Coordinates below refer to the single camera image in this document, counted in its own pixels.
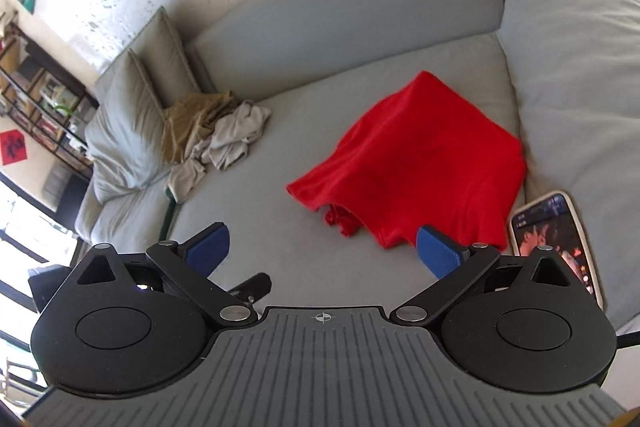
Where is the black storage box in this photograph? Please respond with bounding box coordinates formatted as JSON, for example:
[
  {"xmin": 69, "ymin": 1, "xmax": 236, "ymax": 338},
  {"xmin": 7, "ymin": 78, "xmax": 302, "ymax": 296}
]
[{"xmin": 27, "ymin": 264, "xmax": 71, "ymax": 313}]

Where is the grey storage cabinet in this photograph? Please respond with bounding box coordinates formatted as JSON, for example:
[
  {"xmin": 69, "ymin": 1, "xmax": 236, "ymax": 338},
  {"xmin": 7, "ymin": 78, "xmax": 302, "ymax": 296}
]
[{"xmin": 44, "ymin": 167, "xmax": 93, "ymax": 220}]

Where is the large light grey pillow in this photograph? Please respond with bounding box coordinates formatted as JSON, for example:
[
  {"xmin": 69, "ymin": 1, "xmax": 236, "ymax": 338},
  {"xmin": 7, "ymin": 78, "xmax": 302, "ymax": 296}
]
[{"xmin": 500, "ymin": 0, "xmax": 640, "ymax": 333}]

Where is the grey throw pillow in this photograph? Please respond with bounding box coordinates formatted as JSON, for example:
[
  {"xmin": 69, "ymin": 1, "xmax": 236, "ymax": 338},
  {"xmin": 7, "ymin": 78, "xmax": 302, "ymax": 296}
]
[
  {"xmin": 135, "ymin": 6, "xmax": 218, "ymax": 108},
  {"xmin": 84, "ymin": 49, "xmax": 173, "ymax": 202}
]

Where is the grey sofa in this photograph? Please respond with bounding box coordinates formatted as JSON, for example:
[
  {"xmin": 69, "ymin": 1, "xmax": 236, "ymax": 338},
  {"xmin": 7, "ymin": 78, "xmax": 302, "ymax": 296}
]
[{"xmin": 74, "ymin": 32, "xmax": 531, "ymax": 308}]

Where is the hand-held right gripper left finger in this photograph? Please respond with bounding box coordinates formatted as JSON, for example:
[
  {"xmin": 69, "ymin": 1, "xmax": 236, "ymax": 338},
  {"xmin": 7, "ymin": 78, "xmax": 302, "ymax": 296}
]
[{"xmin": 65, "ymin": 222, "xmax": 258, "ymax": 327}]

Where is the red garment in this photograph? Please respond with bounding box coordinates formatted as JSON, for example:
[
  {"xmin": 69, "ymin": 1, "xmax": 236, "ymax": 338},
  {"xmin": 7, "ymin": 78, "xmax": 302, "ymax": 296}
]
[{"xmin": 286, "ymin": 70, "xmax": 528, "ymax": 252}]

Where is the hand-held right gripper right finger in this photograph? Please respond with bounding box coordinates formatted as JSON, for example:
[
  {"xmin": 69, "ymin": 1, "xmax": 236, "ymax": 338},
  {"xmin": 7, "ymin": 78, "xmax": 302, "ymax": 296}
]
[{"xmin": 390, "ymin": 224, "xmax": 581, "ymax": 327}]

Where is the black shelf unit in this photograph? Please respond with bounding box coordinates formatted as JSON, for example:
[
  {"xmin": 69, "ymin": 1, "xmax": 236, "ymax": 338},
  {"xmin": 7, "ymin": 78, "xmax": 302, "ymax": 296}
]
[{"xmin": 0, "ymin": 9, "xmax": 101, "ymax": 172}]

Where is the smartphone with beige case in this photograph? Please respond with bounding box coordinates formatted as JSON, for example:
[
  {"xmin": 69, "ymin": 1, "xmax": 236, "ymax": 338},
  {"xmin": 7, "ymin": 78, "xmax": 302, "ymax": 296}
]
[{"xmin": 507, "ymin": 190, "xmax": 606, "ymax": 310}]

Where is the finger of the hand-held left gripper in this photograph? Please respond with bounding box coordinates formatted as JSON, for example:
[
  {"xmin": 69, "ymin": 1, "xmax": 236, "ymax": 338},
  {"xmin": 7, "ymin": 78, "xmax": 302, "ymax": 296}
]
[{"xmin": 227, "ymin": 273, "xmax": 272, "ymax": 305}]

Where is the red paper wall decoration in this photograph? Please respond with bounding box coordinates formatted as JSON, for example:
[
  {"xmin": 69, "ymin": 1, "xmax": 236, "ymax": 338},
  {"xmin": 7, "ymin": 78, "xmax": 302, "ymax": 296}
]
[{"xmin": 0, "ymin": 129, "xmax": 33, "ymax": 166}]

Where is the light grey crumpled garment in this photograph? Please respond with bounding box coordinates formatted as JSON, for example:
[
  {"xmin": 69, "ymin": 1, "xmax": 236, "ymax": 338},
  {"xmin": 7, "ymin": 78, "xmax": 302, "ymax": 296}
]
[{"xmin": 167, "ymin": 102, "xmax": 273, "ymax": 202}]

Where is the window beside shelf unit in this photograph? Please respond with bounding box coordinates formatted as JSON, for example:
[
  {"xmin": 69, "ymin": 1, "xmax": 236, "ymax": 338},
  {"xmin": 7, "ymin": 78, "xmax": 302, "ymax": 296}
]
[{"xmin": 0, "ymin": 172, "xmax": 86, "ymax": 408}]

